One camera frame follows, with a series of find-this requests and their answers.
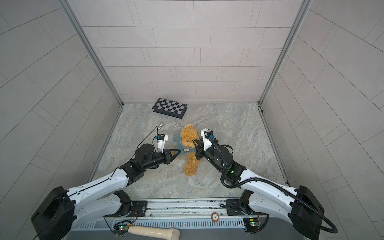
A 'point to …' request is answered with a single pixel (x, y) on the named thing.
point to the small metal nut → (175, 124)
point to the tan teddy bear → (190, 132)
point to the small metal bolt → (160, 125)
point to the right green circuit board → (251, 224)
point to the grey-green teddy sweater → (184, 149)
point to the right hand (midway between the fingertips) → (192, 139)
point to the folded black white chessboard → (170, 108)
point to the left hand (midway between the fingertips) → (183, 152)
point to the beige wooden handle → (155, 232)
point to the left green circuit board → (121, 230)
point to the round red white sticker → (215, 217)
